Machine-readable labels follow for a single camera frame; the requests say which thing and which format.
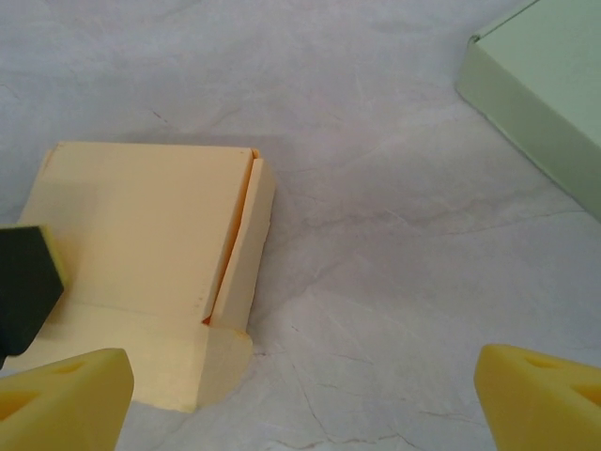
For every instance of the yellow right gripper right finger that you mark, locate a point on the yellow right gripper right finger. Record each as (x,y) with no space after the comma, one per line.
(540,409)

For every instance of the green paper box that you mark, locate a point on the green paper box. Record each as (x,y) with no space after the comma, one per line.
(540,94)

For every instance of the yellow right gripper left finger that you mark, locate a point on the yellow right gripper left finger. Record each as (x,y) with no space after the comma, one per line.
(61,404)

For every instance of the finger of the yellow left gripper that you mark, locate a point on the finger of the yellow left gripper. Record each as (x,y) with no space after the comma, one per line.
(23,282)

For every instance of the yellow cardboard cutout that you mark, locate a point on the yellow cardboard cutout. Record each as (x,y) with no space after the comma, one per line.
(141,211)

